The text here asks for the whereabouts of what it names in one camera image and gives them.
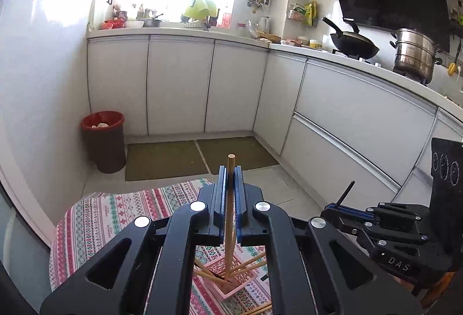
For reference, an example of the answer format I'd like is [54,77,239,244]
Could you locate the wooden chopstick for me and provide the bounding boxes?
[240,302,273,315]
[224,154,237,281]

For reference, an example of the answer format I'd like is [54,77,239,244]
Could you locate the pile of wooden chopsticks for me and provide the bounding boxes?
[193,252,269,283]

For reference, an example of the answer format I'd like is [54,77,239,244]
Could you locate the steel steamer pot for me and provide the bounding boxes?
[389,28,444,85]

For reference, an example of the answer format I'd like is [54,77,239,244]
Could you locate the black wok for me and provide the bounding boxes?
[321,16,380,61]

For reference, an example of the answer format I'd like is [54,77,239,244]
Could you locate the person's right hand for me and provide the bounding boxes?
[392,270,457,309]

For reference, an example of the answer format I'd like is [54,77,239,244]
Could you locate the wall rack with packets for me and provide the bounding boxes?
[287,1,319,27]

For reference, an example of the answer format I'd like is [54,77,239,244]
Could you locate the pink perforated plastic basket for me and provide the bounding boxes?
[192,253,270,301]

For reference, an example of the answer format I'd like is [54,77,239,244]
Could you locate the white base cabinets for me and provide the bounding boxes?
[87,34,463,218]

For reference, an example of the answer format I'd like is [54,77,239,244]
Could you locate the black chopstick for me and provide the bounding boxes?
[335,181,356,208]

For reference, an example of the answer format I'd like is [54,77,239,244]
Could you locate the olive floor mat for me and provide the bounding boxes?
[196,136,280,172]
[125,140,210,182]

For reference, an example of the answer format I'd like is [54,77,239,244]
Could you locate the red bottle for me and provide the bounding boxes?
[217,6,232,30]

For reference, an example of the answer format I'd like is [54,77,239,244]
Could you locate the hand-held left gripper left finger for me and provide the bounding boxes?
[40,166,228,315]

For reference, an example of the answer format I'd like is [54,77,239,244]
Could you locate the red green patterned tablecloth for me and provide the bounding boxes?
[49,178,276,315]

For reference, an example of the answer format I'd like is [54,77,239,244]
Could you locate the wicker basket of food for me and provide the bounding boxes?
[253,31,282,44]

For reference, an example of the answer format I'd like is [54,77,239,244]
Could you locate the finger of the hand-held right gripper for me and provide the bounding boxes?
[321,212,453,277]
[324,203,431,229]

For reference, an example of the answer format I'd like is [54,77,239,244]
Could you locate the dark trash bin red liner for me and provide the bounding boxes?
[80,111,126,174]

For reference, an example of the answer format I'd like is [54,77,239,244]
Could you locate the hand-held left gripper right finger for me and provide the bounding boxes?
[234,166,424,315]

